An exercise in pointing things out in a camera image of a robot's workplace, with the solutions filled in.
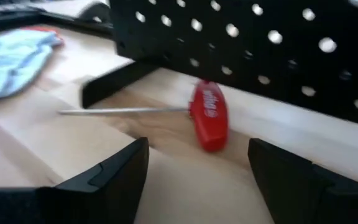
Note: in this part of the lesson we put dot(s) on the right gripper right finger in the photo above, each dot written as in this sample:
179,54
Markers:
306,193

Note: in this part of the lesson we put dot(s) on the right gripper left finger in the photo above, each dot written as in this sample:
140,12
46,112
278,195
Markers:
104,193

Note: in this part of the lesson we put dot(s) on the black metal pegboard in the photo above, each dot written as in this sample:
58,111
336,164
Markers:
291,62

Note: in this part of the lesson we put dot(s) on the white work glove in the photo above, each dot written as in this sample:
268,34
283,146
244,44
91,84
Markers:
14,59

